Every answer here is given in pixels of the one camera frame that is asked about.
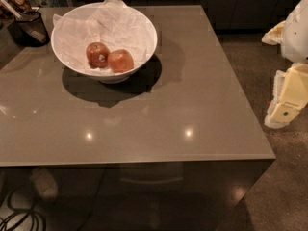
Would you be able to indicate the white sock foot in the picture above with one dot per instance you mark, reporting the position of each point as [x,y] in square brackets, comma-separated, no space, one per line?
[44,183]

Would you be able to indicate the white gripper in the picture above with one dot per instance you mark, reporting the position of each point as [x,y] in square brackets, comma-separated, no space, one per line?
[297,33]

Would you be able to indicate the red apple with sticker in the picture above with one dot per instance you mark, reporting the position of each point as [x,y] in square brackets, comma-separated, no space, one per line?
[97,54]

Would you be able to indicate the black mesh pen holder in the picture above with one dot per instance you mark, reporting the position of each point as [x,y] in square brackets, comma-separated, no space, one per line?
[29,30]

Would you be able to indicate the white crumpled paper liner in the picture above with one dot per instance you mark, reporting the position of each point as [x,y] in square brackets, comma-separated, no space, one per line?
[113,23]

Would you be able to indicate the white ceramic bowl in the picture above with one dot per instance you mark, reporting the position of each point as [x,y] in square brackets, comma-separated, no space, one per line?
[105,75]

